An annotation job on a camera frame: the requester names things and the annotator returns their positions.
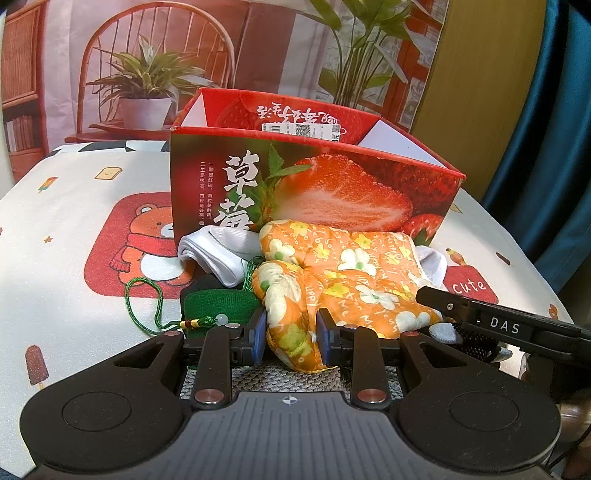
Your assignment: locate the wall poster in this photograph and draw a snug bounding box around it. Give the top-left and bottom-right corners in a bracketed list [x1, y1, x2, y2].
[0, 0, 451, 182]

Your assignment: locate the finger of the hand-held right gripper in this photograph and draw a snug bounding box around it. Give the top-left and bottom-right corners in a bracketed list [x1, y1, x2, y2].
[454, 322, 502, 364]
[415, 285, 482, 324]

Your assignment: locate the orange floral oven mitt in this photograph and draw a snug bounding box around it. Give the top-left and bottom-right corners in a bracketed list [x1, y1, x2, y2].
[252, 220, 446, 372]

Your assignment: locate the red strawberry print cardboard box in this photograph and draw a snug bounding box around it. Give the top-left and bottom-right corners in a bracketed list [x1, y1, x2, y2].
[168, 88, 466, 247]

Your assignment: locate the teal curtain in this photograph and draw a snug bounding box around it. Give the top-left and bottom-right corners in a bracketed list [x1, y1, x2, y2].
[480, 0, 591, 301]

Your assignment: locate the white cloth bundle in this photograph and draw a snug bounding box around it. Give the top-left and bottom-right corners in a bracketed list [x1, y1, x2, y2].
[178, 226, 448, 291]

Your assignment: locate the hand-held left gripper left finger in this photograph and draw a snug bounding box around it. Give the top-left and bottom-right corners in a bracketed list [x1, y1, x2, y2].
[110, 311, 268, 412]

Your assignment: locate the green pouch with cord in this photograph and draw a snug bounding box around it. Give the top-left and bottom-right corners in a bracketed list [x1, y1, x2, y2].
[124, 261, 262, 335]

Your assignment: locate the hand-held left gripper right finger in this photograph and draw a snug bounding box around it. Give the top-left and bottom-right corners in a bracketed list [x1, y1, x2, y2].
[316, 308, 468, 411]

